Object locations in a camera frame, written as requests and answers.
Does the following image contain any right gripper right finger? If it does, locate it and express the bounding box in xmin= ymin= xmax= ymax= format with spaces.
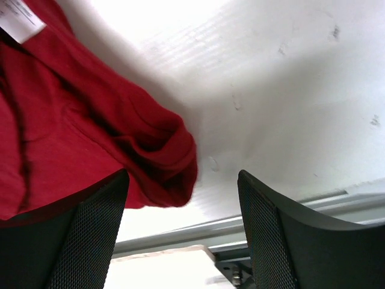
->
xmin=238 ymin=170 xmax=384 ymax=288

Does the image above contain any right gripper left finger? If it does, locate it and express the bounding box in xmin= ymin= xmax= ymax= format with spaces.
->
xmin=1 ymin=169 xmax=129 ymax=288

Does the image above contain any dark red t shirt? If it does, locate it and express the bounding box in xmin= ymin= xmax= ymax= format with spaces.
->
xmin=1 ymin=1 xmax=197 ymax=221

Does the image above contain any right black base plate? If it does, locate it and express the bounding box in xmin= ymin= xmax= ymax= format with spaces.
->
xmin=215 ymin=257 xmax=256 ymax=289

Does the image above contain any aluminium frame rail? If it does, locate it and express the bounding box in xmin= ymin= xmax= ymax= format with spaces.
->
xmin=112 ymin=179 xmax=384 ymax=259

